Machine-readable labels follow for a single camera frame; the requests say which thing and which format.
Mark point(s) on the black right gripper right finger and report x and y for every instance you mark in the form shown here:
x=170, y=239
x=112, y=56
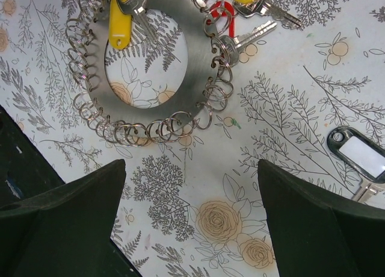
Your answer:
x=316, y=232

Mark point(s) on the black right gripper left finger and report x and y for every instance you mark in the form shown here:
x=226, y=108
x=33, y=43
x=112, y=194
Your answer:
x=66, y=231

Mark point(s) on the steel disc with keyrings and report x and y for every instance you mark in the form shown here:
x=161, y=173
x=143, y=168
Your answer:
x=118, y=122

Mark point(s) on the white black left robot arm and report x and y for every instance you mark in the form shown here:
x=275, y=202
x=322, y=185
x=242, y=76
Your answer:
x=24, y=170

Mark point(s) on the silver key on black tag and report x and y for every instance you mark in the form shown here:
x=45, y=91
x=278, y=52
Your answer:
x=366, y=190

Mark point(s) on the black key tag white label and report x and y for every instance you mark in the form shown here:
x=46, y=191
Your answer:
x=358, y=151

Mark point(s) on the floral table mat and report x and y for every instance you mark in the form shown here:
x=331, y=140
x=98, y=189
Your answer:
x=192, y=205

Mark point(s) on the silver key with dark head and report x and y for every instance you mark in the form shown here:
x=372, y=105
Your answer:
x=234, y=46

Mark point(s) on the silver key under yellow tag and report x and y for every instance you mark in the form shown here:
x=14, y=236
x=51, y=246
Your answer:
x=267, y=8

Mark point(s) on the brass key inside disc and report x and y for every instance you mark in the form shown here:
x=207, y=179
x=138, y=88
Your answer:
x=137, y=9

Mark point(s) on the red key tag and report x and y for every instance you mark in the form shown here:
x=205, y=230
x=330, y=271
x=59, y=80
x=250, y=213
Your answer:
x=224, y=12

